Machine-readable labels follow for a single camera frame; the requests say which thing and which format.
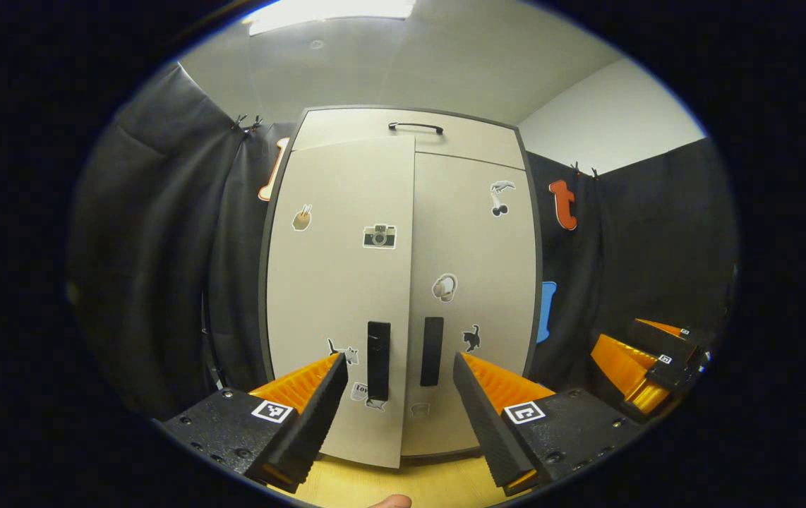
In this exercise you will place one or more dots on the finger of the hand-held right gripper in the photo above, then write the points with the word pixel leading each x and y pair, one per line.
pixel 671 342
pixel 622 374

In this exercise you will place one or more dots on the black backdrop cloth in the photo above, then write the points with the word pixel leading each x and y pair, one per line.
pixel 156 247

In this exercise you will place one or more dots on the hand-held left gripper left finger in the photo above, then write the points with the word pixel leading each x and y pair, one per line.
pixel 311 423

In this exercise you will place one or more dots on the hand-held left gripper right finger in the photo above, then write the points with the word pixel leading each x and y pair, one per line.
pixel 484 423

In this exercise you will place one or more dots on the white cabinet door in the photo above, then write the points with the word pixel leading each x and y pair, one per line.
pixel 332 282
pixel 488 261

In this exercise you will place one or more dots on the ceiling light panel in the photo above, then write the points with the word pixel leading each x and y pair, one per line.
pixel 325 14

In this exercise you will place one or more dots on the white and grey cabinet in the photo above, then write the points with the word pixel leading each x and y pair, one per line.
pixel 346 130

